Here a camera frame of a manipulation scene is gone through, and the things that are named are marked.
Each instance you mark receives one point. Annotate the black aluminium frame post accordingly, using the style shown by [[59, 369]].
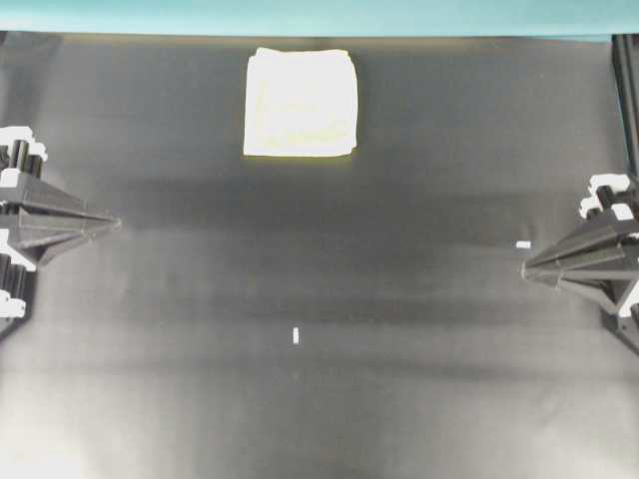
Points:
[[625, 63]]

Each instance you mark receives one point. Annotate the yellow folded cloth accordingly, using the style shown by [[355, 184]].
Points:
[[300, 104]]

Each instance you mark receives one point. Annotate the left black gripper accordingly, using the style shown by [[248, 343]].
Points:
[[38, 240]]

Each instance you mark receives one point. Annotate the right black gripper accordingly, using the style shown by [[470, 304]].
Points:
[[599, 260]]

